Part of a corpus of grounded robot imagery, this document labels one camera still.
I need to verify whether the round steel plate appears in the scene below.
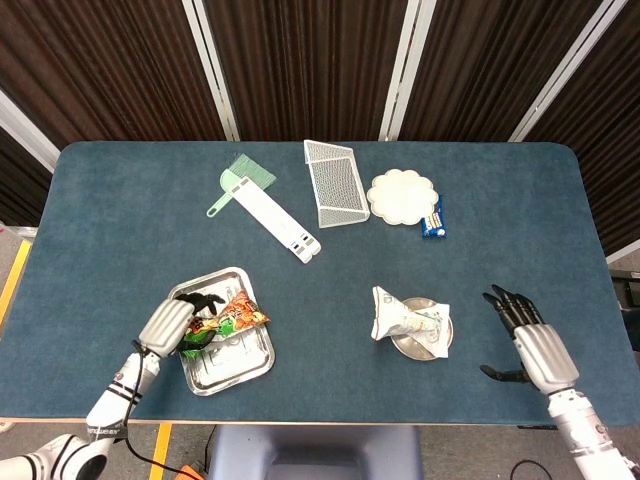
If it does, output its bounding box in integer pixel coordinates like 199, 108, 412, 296
389, 297, 455, 362

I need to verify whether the light green hand brush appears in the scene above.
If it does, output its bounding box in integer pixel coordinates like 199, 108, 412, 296
205, 153, 277, 219

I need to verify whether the teal felt table cover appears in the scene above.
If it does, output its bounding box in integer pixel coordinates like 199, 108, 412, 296
0, 140, 640, 426

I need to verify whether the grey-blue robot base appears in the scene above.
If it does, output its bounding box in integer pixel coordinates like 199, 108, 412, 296
207, 424, 424, 480

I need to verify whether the white wire mesh basket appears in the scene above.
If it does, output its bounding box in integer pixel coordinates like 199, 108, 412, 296
303, 139, 371, 230

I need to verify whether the white flower-shaped plate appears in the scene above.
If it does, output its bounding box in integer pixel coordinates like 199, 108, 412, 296
365, 168, 442, 227

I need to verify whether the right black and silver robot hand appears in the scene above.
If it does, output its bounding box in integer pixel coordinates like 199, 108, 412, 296
479, 283, 581, 397

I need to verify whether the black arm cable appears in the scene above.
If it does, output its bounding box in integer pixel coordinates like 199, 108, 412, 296
122, 339, 201, 480

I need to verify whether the white partition frame post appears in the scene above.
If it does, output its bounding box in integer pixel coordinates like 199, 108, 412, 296
508, 0, 629, 142
378, 0, 437, 142
182, 0, 241, 142
604, 238, 640, 265
0, 88, 61, 174

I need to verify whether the black equipment box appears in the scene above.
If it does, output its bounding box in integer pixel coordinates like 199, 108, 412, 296
609, 269, 640, 309

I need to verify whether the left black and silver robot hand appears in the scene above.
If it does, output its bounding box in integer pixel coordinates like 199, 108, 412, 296
138, 292, 227, 360

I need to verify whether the white snack bag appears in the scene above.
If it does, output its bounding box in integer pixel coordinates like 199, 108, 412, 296
370, 285, 451, 360

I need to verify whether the rectangular steel tray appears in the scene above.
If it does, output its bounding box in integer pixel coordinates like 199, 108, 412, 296
167, 265, 276, 398

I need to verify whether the brown slatted partition panel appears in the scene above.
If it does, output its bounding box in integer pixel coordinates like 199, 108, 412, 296
524, 0, 640, 256
0, 127, 54, 227
0, 0, 229, 151
399, 0, 609, 142
204, 0, 409, 142

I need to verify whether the white folding stand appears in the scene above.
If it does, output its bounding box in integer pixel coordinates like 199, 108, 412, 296
230, 179, 322, 265

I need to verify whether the blue cookie pack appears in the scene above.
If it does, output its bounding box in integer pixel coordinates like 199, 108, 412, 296
420, 193, 450, 240

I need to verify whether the green and orange snack bag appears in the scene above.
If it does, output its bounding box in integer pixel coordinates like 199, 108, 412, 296
179, 288, 272, 361

